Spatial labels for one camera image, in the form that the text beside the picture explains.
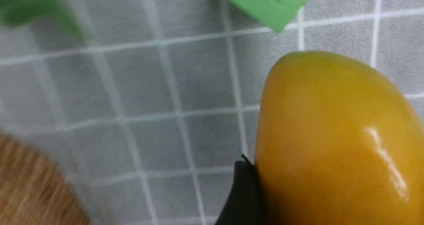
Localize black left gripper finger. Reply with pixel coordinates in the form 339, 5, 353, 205
215, 154, 265, 225

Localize yellow-orange toy mango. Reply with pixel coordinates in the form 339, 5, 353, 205
254, 50, 423, 225

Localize white toy radish green leaves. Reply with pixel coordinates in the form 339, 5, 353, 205
0, 0, 86, 42

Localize grey checked tablecloth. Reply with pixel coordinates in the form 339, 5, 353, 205
1, 0, 424, 225

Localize small green foam block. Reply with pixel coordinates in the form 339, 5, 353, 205
228, 0, 308, 33

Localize woven wicker basket green lining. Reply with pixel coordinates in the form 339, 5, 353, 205
0, 134, 90, 225

